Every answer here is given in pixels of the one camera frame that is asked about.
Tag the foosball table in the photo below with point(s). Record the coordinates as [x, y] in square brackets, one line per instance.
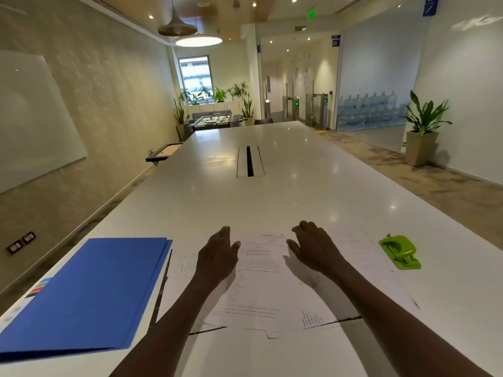
[214, 121]

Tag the stack of water bottles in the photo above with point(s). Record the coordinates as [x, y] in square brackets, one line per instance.
[369, 111]

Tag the person's right forearm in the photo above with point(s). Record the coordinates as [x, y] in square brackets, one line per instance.
[393, 329]

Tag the large blue wall sign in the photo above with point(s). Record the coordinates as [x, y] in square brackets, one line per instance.
[430, 5]

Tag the small blue wall sign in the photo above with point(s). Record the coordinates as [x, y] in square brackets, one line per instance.
[335, 40]

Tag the person's left forearm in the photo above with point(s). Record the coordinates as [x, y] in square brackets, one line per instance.
[165, 333]

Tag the grey sofa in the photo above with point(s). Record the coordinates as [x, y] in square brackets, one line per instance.
[210, 113]

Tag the large plant in beige planter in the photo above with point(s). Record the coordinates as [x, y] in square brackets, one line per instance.
[421, 147]

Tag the bright green leafy plant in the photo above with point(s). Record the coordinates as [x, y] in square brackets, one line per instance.
[219, 94]

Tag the window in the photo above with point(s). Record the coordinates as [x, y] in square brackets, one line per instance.
[195, 74]

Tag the white ceiling exit sign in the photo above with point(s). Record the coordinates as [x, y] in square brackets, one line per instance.
[300, 29]

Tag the grey standing post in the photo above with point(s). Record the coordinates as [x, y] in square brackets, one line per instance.
[267, 109]

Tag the dark green windowsill plant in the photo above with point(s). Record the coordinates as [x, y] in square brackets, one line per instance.
[185, 97]
[201, 96]

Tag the feathery palm plant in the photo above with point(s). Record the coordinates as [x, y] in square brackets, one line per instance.
[237, 91]

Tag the round white ceiling lamp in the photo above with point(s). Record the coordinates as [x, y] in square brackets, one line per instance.
[198, 41]

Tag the person's right hand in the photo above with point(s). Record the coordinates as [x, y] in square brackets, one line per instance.
[314, 251]

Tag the black-framed wooden game board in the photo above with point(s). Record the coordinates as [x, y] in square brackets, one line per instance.
[165, 152]

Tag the snake plant in beige pot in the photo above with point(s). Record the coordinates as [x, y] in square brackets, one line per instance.
[180, 117]
[247, 111]

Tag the metal turnstile gate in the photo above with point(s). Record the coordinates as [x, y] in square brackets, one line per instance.
[320, 109]
[292, 105]

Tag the blue folder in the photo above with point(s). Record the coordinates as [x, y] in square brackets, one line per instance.
[78, 294]

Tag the person's left hand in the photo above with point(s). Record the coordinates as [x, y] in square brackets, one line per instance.
[216, 263]

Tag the green hole punch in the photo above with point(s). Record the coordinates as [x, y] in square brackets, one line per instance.
[399, 251]

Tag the white glass wall board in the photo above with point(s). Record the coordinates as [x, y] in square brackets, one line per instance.
[35, 121]

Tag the green hanging exit sign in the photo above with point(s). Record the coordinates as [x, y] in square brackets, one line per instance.
[311, 14]

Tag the dark chair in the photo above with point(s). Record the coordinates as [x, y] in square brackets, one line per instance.
[263, 121]

